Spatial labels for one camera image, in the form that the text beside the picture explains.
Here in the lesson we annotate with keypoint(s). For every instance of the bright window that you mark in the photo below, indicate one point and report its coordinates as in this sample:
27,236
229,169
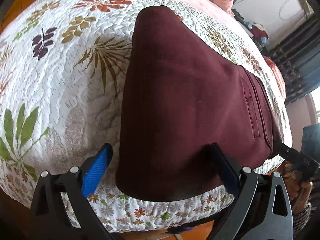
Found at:
314,107

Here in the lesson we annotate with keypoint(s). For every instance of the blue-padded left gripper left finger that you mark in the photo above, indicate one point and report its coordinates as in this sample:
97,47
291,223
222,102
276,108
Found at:
60,208

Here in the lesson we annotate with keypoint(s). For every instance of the white floral quilt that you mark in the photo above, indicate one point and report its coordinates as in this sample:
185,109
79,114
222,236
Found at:
63,66

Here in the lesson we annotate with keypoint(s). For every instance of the maroon pants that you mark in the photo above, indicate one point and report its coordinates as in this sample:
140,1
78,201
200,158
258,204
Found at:
180,95

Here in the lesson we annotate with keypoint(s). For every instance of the dark patterned curtain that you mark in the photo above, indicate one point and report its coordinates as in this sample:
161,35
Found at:
298,58

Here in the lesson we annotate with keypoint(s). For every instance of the wall air conditioner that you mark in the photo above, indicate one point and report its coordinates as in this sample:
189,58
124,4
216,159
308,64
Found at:
308,10

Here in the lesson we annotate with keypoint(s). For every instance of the cluttered side table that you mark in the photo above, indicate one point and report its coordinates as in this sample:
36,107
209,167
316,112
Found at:
255,31

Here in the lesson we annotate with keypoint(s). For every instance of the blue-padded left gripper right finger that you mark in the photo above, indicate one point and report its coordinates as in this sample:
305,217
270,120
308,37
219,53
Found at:
261,207

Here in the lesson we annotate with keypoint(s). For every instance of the orange red pillow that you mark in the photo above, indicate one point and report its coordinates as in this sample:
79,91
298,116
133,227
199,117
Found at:
277,74

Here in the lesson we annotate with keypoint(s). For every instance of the person's right hand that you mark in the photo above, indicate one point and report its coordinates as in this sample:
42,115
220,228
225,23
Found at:
297,191

